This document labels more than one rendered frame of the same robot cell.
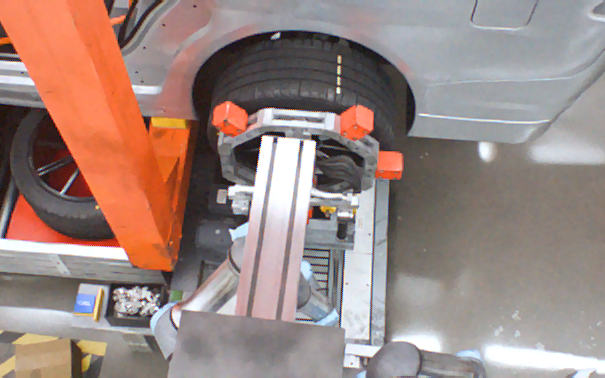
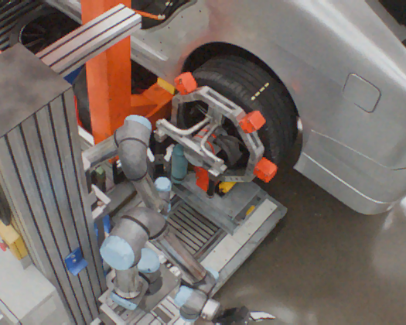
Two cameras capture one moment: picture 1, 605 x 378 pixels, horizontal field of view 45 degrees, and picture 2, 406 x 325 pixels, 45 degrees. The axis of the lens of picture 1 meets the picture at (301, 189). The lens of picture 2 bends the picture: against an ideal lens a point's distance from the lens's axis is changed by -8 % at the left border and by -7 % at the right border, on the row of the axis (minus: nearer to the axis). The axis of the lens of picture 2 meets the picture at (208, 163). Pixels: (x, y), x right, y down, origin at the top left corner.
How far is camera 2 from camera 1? 84 cm
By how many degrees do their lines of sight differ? 17
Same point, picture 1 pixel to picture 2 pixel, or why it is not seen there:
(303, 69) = (241, 76)
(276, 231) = (85, 36)
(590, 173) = not seen: outside the picture
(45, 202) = (81, 95)
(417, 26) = (312, 80)
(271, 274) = (65, 49)
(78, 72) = not seen: outside the picture
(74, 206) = not seen: hidden behind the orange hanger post
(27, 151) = not seen: hidden behind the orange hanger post
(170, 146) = (158, 97)
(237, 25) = (216, 31)
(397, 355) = (147, 211)
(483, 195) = (336, 257)
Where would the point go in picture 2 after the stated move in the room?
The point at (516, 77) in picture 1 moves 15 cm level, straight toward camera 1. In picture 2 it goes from (362, 152) to (338, 162)
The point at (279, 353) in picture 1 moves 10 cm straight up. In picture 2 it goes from (35, 77) to (30, 49)
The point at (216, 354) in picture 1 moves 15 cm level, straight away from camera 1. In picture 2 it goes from (13, 63) to (36, 28)
